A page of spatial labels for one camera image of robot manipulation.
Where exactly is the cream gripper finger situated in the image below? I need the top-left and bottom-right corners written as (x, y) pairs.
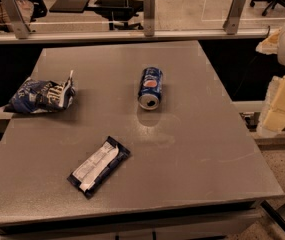
top-left (256, 29), bottom-right (281, 55)
top-left (257, 75), bottom-right (285, 138)

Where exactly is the blue pepsi can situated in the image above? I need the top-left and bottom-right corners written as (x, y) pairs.
top-left (138, 67), bottom-right (163, 110)

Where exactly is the black desk with stand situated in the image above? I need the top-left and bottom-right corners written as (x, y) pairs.
top-left (49, 0), bottom-right (146, 30)

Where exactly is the dark blue snack bar wrapper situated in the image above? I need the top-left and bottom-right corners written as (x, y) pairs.
top-left (67, 136), bottom-right (130, 198)

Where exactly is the crumpled blue chip bag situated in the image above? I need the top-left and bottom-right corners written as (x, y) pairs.
top-left (4, 71), bottom-right (75, 114)

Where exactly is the glass barrier panel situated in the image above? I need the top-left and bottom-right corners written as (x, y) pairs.
top-left (0, 0), bottom-right (285, 35)

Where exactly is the right metal glass bracket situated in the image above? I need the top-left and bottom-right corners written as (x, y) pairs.
top-left (223, 0), bottom-right (246, 35)

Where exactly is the metal glass bracket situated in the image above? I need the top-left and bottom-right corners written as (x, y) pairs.
top-left (143, 0), bottom-right (155, 37)
top-left (1, 0), bottom-right (33, 39)
top-left (223, 0), bottom-right (246, 35)

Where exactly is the middle metal glass bracket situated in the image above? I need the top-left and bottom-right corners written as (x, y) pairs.
top-left (143, 0), bottom-right (155, 37)

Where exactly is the left metal glass bracket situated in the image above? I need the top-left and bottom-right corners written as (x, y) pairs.
top-left (1, 0), bottom-right (33, 39)

